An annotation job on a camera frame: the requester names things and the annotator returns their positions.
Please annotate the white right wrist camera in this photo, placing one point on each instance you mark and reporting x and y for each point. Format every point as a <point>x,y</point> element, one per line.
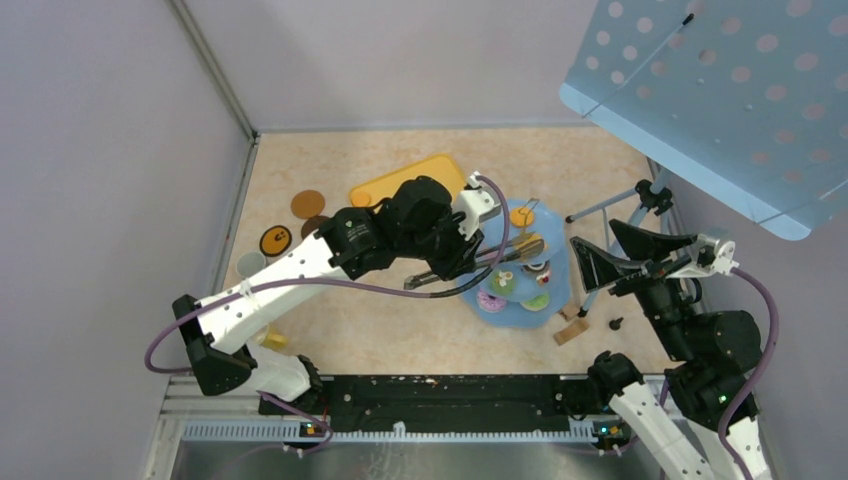
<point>714,256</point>

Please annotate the light brown round coaster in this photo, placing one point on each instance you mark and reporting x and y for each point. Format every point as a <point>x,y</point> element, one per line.
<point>307,204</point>

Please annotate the blue three-tier cake stand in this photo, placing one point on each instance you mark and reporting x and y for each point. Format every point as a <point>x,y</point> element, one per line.
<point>551,226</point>

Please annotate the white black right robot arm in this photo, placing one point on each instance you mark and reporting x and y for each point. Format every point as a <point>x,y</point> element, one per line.
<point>720,355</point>

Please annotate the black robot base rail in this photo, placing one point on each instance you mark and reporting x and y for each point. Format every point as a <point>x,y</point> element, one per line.
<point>453,403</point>

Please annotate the purple frosted donut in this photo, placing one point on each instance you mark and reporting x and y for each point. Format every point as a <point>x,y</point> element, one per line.
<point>489,303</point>

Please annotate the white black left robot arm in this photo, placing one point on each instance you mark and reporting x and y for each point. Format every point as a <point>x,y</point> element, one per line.
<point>219,330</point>

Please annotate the small black knob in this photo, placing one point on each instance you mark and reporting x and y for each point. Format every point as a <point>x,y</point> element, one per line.
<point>615,324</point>

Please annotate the dark brown round coaster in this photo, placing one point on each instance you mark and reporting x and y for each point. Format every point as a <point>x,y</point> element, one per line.
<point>312,224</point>

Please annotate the small wooden block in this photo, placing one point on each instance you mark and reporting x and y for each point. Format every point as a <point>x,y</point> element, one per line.
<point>569,311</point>

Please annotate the square orange biscuit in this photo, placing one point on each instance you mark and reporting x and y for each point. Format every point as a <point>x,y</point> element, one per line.
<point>530,248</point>

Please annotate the blue perforated board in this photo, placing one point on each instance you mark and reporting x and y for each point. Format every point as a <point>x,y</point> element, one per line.
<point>745,100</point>

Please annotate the green frosted donut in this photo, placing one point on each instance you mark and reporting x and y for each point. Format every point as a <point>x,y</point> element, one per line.
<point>537,303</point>

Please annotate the white cable duct strip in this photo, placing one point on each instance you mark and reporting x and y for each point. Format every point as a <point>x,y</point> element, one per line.
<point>279,431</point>

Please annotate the metal food tongs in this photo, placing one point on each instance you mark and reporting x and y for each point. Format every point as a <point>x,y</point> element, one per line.
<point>482,259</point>

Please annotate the black yellow round coaster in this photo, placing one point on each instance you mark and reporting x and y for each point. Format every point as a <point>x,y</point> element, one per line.
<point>275,241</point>

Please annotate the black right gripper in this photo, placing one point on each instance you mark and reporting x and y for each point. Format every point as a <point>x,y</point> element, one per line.
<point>598,267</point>

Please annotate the round orange biscuit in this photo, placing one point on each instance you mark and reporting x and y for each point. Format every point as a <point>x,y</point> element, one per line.
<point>522,217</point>

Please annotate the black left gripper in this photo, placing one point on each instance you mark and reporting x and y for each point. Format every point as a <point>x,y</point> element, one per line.
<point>461,259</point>

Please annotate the yellow cup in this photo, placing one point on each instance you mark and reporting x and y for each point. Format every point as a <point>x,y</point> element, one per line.
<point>271,339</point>

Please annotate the yellow serving tray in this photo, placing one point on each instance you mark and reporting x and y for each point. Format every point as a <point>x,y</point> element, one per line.
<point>442,168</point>

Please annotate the grey mug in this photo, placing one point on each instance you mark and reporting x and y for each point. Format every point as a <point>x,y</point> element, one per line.
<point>250,263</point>

